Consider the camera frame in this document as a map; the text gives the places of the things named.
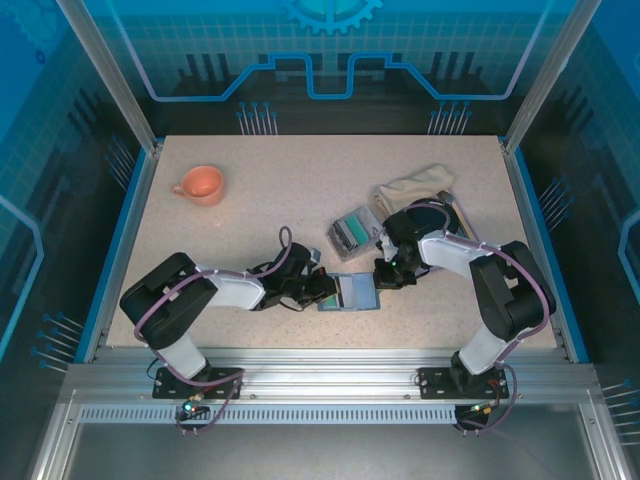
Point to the clear acrylic card box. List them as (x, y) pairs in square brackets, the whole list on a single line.
[(350, 252)]

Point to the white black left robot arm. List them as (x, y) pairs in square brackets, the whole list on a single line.
[(235, 290)]

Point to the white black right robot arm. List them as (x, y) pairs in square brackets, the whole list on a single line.
[(450, 252)]

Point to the black VIP card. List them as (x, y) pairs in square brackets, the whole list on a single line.
[(345, 235)]

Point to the green card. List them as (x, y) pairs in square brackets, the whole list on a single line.
[(361, 227)]

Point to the beige folded cloth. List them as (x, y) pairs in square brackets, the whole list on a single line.
[(415, 185)]

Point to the orange cup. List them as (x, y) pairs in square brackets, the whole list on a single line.
[(200, 185)]

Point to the small LED circuit board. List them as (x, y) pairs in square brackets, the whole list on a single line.
[(482, 409), (190, 407)]

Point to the grey metal base panel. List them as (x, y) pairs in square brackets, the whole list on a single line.
[(325, 455)]

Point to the aluminium frame rail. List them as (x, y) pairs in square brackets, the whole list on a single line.
[(325, 370)]

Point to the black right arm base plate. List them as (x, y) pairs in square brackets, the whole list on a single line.
[(435, 384)]

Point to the aluminium table edge rail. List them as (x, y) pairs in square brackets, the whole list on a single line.
[(529, 225), (136, 225)]

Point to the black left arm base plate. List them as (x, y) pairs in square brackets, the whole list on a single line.
[(170, 385)]

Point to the aluminium frame post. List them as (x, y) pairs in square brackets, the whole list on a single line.
[(112, 75), (549, 75)]

